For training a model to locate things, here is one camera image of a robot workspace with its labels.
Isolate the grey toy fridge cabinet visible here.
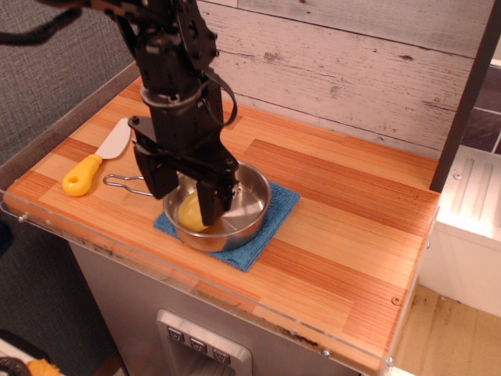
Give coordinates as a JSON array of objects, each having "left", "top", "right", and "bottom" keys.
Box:
[{"left": 70, "top": 244, "right": 357, "bottom": 375}]

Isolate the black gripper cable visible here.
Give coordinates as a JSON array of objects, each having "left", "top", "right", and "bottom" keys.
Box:
[{"left": 201, "top": 68, "right": 239, "bottom": 127}]

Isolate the stainless steel pan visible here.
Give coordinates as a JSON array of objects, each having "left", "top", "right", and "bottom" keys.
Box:
[{"left": 103, "top": 160, "right": 273, "bottom": 252}]

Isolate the yellow handled toy knife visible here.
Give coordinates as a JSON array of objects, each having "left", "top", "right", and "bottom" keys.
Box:
[{"left": 62, "top": 118, "right": 132, "bottom": 197}]

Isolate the yellow toy potato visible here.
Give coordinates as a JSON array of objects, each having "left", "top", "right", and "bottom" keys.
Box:
[{"left": 178, "top": 192, "right": 208, "bottom": 233}]

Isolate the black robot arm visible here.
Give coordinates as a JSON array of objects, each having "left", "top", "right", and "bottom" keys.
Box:
[{"left": 83, "top": 1, "right": 238, "bottom": 226}]

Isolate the dark right frame post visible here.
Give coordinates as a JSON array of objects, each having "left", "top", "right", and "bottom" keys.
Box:
[{"left": 429, "top": 0, "right": 500, "bottom": 193}]

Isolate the black corrugated cable hose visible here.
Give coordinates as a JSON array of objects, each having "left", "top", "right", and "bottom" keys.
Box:
[{"left": 0, "top": 0, "right": 83, "bottom": 46}]

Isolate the clear acrylic table guard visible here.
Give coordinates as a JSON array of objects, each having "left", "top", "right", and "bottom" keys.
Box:
[{"left": 5, "top": 180, "right": 438, "bottom": 375}]

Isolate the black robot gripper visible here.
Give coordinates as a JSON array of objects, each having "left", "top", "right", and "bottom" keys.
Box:
[{"left": 128, "top": 84, "right": 238, "bottom": 226}]

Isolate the blue cloth mat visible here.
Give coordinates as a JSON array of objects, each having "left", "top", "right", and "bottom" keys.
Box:
[{"left": 160, "top": 180, "right": 300, "bottom": 272}]

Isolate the silver dispenser button panel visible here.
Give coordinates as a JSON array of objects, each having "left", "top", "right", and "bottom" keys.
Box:
[{"left": 156, "top": 309, "right": 253, "bottom": 375}]

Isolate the orange object bottom left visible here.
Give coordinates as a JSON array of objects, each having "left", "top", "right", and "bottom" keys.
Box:
[{"left": 27, "top": 359, "right": 62, "bottom": 376}]

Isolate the white toy sink unit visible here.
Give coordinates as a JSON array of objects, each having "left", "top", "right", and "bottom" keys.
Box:
[{"left": 418, "top": 146, "right": 500, "bottom": 316}]

